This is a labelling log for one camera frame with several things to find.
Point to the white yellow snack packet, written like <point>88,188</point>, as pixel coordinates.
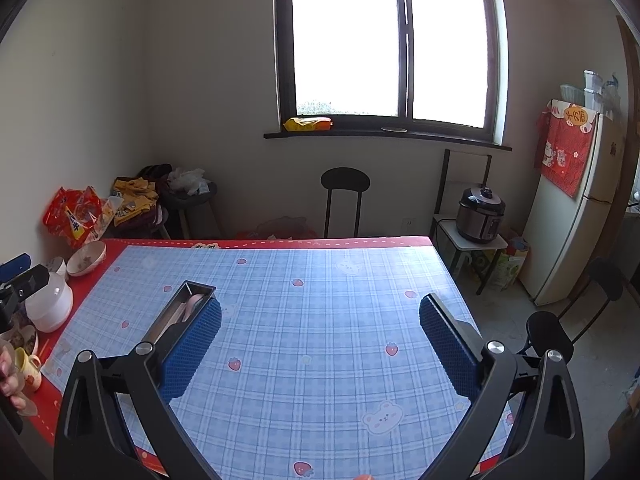
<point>107,215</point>

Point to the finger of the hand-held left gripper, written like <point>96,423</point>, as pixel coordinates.
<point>30,280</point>
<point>15,264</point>

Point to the clear plastic containers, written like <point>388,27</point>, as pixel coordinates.
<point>592,87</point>

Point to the black round stool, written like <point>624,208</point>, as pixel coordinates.
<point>547,332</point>
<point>605,277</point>
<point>345,179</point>

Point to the dark window sill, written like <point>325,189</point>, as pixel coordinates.
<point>390,140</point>

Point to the white fridge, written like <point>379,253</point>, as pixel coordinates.
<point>565,240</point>

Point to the white bowl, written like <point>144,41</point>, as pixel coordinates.
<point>47,302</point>

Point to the blue plaid table mat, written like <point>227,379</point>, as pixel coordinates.
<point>310,320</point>

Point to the cardboard box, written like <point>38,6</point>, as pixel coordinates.
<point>625,430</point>

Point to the wooden door frame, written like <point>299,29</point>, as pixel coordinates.
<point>631,110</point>

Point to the stainless steel utensil tray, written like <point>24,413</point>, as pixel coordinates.
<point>165,320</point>

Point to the patterned ceramic bowl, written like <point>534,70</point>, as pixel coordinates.
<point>86,258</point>

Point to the yellow printed mug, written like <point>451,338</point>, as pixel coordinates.
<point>27,367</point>

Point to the silver rice cooker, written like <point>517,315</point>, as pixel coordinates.
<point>477,217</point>

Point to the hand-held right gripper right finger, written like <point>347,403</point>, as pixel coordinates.
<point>447,350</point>

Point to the person's left hand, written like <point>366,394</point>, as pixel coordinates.
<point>11,380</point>

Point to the dark clothes pile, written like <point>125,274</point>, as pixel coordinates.
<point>155,171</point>

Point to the green shopping bag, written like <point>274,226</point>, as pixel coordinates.
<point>507,265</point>

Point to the white plastic bag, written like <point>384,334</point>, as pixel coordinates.
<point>187,180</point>

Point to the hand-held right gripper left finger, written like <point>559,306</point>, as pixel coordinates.
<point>192,355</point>

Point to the yellow clothes pile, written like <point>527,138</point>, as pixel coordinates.
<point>132,195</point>

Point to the pink spoon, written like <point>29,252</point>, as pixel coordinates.
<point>192,305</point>

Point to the small patterned cup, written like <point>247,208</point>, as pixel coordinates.
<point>56,266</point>

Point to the red snack bag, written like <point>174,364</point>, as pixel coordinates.
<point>67,215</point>

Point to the red printed cloth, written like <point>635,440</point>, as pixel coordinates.
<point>567,155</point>

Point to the dark round stool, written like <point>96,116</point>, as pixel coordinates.
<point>192,205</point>

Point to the bowl with food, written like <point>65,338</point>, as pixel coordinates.
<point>22,341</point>

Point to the small white table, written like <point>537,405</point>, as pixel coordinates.
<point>445,232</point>

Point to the black framed window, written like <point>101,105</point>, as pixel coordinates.
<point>282,35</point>

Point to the small round lid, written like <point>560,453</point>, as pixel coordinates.
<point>394,129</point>

